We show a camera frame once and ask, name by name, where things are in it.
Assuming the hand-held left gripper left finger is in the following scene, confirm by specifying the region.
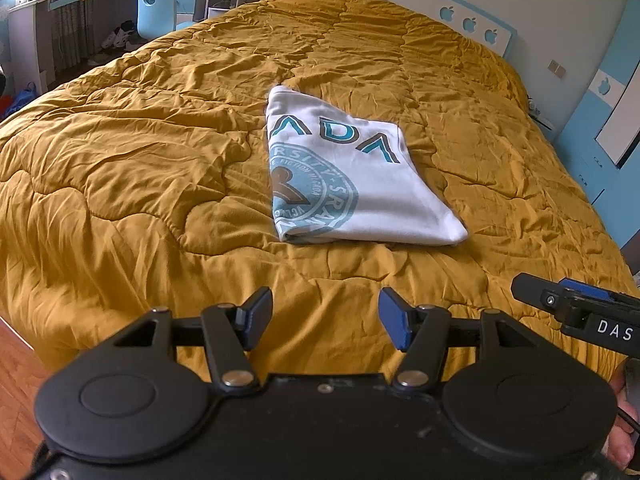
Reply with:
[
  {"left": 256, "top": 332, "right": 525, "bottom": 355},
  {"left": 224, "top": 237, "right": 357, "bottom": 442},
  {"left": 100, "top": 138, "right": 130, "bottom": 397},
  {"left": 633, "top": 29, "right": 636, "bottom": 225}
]
[{"left": 112, "top": 286, "right": 273, "bottom": 392}]

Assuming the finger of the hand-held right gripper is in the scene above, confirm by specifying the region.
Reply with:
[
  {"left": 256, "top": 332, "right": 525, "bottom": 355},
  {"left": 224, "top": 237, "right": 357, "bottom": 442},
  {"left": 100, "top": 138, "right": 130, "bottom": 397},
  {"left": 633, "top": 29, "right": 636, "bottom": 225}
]
[
  {"left": 557, "top": 277, "right": 640, "bottom": 307},
  {"left": 510, "top": 272, "right": 568, "bottom": 317}
]

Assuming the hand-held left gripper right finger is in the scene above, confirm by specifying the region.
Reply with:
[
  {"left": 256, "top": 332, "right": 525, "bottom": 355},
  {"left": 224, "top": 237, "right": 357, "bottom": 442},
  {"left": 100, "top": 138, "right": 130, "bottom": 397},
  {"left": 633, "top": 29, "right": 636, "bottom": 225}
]
[{"left": 378, "top": 286, "right": 540, "bottom": 391}]

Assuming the white printed sweatshirt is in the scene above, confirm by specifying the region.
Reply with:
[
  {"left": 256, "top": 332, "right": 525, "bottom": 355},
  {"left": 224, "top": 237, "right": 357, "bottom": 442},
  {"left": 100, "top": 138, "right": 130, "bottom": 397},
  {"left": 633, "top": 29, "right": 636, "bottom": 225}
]
[{"left": 265, "top": 84, "right": 469, "bottom": 247}]

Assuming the person's right hand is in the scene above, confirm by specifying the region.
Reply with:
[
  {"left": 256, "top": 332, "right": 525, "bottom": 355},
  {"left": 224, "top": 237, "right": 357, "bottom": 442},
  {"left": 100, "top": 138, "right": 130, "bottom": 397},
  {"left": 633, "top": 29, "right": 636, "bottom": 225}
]
[{"left": 605, "top": 360, "right": 640, "bottom": 471}]

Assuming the blue and white wardrobe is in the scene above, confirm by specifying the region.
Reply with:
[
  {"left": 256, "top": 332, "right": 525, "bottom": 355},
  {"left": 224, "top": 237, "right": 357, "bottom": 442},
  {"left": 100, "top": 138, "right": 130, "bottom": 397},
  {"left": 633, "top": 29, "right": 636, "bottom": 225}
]
[{"left": 550, "top": 0, "right": 640, "bottom": 251}]

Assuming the white handheld appliance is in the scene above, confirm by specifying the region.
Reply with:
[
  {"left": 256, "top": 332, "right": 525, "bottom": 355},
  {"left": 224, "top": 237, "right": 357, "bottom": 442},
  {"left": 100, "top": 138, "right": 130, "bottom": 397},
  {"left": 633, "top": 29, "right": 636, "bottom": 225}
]
[{"left": 527, "top": 97, "right": 556, "bottom": 133}]

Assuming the mustard yellow quilt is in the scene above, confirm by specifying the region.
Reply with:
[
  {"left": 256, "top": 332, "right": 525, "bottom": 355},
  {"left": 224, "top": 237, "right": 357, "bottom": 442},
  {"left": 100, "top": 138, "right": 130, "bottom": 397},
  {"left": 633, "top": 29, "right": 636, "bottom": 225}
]
[{"left": 0, "top": 0, "right": 640, "bottom": 386}]

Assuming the white sneaker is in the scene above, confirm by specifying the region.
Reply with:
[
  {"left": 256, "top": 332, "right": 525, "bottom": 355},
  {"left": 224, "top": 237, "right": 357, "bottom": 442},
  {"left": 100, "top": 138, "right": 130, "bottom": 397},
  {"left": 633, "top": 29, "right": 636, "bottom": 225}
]
[{"left": 102, "top": 27, "right": 135, "bottom": 52}]

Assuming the blue bag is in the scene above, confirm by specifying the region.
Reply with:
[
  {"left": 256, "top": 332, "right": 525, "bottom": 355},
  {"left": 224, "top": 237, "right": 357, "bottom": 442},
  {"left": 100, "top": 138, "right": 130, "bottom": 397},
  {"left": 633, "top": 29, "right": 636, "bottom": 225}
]
[{"left": 7, "top": 82, "right": 38, "bottom": 113}]

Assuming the light blue chair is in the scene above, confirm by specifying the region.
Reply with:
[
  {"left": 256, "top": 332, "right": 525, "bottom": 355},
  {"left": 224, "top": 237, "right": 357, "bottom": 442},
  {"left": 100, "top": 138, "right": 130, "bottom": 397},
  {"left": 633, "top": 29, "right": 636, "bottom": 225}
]
[{"left": 136, "top": 0, "right": 177, "bottom": 43}]

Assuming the white and blue desk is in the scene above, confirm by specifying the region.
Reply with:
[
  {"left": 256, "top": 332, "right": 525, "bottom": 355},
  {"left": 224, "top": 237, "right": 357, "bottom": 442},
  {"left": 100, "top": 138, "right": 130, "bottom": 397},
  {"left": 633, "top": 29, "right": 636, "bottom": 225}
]
[{"left": 7, "top": 0, "right": 141, "bottom": 81}]

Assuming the black cable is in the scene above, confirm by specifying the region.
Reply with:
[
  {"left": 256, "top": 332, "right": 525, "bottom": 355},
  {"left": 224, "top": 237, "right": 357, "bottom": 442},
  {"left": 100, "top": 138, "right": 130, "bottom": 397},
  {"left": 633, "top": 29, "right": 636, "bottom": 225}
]
[{"left": 617, "top": 402, "right": 640, "bottom": 433}]

